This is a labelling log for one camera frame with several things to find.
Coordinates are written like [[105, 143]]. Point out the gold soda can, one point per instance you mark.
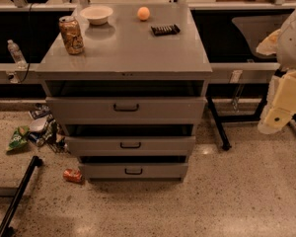
[[71, 35]]

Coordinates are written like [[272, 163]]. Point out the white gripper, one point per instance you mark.
[[293, 44]]

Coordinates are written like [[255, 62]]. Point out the grey bottom drawer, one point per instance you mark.
[[134, 171]]

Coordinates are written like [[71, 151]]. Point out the grey metal drawer cabinet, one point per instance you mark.
[[123, 58]]

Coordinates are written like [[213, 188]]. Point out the crushed red soda can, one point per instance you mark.
[[72, 175]]

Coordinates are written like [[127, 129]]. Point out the black table leg left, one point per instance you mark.
[[16, 194]]

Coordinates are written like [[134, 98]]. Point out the clear plastic water bottle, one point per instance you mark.
[[16, 54]]

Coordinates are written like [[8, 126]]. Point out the pile of floor trash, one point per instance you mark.
[[45, 130]]

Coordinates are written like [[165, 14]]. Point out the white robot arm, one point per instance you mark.
[[286, 49]]

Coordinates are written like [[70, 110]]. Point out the grey top drawer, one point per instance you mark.
[[126, 110]]

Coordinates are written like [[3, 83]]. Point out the orange fruit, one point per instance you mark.
[[143, 13]]

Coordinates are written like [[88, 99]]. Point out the white paper bowl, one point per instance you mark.
[[97, 15]]

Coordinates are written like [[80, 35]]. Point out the green chip bag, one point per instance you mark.
[[19, 138]]

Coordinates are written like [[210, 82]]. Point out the black chocolate bar pack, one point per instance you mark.
[[165, 30]]

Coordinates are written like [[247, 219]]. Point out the grey middle drawer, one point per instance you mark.
[[130, 146]]

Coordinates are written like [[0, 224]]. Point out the grey drawer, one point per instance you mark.
[[130, 146], [126, 110], [134, 171]]

